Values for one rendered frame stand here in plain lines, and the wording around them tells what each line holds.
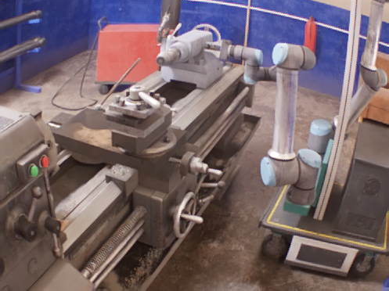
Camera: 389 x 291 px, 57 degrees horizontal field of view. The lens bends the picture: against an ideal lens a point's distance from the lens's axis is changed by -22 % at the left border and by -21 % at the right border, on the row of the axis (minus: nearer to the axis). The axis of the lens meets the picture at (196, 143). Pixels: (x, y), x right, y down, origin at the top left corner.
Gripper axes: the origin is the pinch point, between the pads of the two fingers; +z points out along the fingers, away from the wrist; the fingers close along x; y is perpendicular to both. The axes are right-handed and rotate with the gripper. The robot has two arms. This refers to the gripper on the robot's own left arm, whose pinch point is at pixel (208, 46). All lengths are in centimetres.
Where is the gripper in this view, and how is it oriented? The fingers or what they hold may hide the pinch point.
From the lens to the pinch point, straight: 266.6
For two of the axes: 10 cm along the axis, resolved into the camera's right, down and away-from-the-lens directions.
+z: -9.3, -2.3, 2.9
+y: -3.2, 1.0, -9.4
